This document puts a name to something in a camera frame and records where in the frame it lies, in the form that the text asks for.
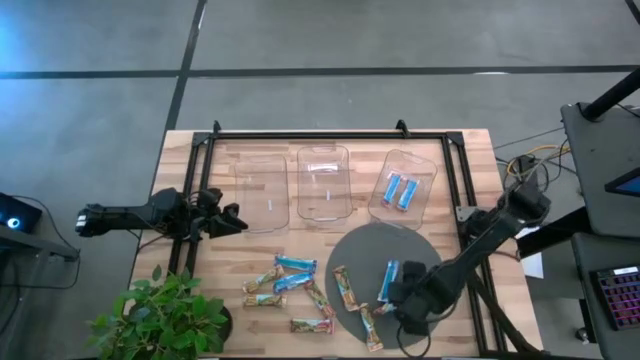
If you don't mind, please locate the black device with blue light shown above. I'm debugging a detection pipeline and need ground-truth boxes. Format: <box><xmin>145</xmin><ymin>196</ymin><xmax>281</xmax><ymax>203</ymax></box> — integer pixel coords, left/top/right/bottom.
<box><xmin>0</xmin><ymin>192</ymin><xmax>44</xmax><ymax>234</ymax></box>

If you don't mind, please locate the white paper sheet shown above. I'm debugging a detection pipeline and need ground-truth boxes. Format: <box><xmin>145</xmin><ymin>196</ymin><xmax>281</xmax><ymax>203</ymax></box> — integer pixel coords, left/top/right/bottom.
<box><xmin>514</xmin><ymin>227</ymin><xmax>545</xmax><ymax>280</ymax></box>

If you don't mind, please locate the black plant pot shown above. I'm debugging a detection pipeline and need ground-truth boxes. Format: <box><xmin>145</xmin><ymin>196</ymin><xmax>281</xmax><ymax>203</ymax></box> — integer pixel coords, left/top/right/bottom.
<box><xmin>215</xmin><ymin>304</ymin><xmax>234</xmax><ymax>344</ymax></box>

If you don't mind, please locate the yellow cable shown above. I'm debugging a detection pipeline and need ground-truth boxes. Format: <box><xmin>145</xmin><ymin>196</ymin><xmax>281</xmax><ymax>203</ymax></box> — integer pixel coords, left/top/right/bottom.
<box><xmin>507</xmin><ymin>144</ymin><xmax>571</xmax><ymax>176</ymax></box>

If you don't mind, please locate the clear plastic bin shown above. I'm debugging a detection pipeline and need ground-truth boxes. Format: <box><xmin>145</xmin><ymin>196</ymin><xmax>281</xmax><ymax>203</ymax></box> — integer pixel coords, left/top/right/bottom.
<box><xmin>233</xmin><ymin>153</ymin><xmax>291</xmax><ymax>235</ymax></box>
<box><xmin>296</xmin><ymin>144</ymin><xmax>354</xmax><ymax>223</ymax></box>
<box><xmin>367</xmin><ymin>148</ymin><xmax>439</xmax><ymax>231</ymax></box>

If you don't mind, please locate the backlit keyboard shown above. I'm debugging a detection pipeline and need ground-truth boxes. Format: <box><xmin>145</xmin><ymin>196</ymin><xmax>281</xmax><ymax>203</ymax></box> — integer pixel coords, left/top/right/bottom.
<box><xmin>589</xmin><ymin>265</ymin><xmax>640</xmax><ymax>331</ymax></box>

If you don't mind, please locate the black aluminium frame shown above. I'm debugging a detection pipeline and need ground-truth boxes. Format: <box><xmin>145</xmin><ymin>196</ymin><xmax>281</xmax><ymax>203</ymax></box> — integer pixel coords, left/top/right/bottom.
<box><xmin>167</xmin><ymin>119</ymin><xmax>541</xmax><ymax>359</ymax></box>

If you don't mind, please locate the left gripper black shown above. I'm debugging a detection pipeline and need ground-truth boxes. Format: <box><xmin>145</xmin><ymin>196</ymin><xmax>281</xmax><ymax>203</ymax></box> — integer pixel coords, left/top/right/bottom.
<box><xmin>187</xmin><ymin>187</ymin><xmax>249</xmax><ymax>241</ymax></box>

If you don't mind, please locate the black pole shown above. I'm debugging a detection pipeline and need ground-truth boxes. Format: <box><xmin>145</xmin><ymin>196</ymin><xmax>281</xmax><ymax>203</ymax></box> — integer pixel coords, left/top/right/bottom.
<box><xmin>582</xmin><ymin>67</ymin><xmax>640</xmax><ymax>121</ymax></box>

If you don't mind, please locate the grey side stand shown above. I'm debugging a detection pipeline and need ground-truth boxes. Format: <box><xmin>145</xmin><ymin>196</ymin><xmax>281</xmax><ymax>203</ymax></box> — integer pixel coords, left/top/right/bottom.
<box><xmin>0</xmin><ymin>224</ymin><xmax>81</xmax><ymax>262</ymax></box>

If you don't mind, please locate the green leafy plant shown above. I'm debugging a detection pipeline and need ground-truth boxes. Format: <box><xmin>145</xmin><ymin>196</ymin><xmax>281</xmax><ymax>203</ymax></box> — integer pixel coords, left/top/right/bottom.
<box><xmin>87</xmin><ymin>264</ymin><xmax>231</xmax><ymax>360</ymax></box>

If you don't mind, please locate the tablet screen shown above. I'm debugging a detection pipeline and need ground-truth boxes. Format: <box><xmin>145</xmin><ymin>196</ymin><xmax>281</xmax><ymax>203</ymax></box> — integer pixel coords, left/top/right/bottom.
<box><xmin>603</xmin><ymin>167</ymin><xmax>640</xmax><ymax>199</ymax></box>

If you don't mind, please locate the black cable bundle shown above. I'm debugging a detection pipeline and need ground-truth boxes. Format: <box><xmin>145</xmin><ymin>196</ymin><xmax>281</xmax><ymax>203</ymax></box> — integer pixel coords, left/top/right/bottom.
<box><xmin>494</xmin><ymin>149</ymin><xmax>576</xmax><ymax>201</ymax></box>

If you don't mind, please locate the dark lower desk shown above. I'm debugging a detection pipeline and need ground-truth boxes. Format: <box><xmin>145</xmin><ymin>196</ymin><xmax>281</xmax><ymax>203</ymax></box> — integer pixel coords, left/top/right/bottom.
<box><xmin>569</xmin><ymin>232</ymin><xmax>640</xmax><ymax>360</ymax></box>

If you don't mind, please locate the round grey mat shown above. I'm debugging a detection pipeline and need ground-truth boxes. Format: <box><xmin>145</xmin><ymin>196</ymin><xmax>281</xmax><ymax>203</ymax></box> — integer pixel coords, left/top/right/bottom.
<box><xmin>324</xmin><ymin>222</ymin><xmax>446</xmax><ymax>351</ymax></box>

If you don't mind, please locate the black power adapter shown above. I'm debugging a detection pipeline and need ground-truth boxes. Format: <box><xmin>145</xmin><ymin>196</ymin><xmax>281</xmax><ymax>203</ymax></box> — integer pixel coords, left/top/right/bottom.
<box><xmin>517</xmin><ymin>154</ymin><xmax>539</xmax><ymax>191</ymax></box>

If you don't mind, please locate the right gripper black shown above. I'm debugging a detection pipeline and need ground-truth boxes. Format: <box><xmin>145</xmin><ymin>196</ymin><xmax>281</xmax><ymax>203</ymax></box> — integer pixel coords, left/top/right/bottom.
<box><xmin>388</xmin><ymin>260</ymin><xmax>459</xmax><ymax>337</ymax></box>

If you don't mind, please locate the grey desk top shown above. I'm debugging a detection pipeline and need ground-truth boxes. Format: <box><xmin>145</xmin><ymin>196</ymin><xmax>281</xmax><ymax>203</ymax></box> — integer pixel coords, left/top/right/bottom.
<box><xmin>559</xmin><ymin>102</ymin><xmax>640</xmax><ymax>239</ymax></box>

